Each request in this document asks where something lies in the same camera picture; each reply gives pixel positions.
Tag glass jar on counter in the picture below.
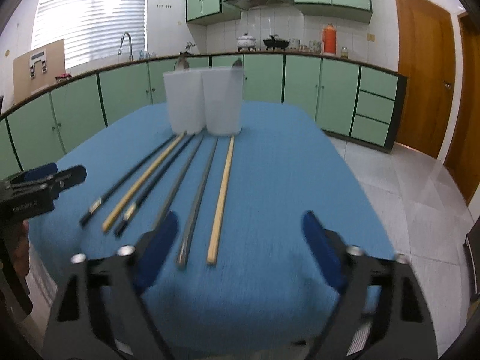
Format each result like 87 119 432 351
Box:
341 46 349 59

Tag chrome kitchen faucet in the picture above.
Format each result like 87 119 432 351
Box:
117 31 134 62

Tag silver metal spoon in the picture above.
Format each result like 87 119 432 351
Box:
232 58 244 77

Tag white double utensil holder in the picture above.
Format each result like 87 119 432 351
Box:
163 66 245 137

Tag black wok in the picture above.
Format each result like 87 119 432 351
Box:
263 35 289 51

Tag orange thermos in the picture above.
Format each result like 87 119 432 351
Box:
322 24 337 55

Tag black chopstick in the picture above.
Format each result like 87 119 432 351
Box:
79 134 175 228
114 134 196 238

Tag cardboard box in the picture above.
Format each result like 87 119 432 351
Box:
13 39 66 105

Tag white cooking pot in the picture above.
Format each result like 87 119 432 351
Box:
237 33 256 52

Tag person left hand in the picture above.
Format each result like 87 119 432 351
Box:
11 220 30 278

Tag white window blinds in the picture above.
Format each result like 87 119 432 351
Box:
32 0 146 68

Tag dark furniture at right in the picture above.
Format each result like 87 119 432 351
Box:
463 219 480 302

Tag green lower kitchen cabinets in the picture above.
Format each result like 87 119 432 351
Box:
1 52 407 176

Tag grey chopstick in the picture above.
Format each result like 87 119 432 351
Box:
151 135 204 230
176 139 218 270

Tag brown wooden door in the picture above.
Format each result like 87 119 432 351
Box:
395 0 456 158

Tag light wooden chopstick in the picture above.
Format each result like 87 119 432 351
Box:
207 136 235 266
102 132 186 233

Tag blue table cloth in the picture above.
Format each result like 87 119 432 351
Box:
30 102 395 359

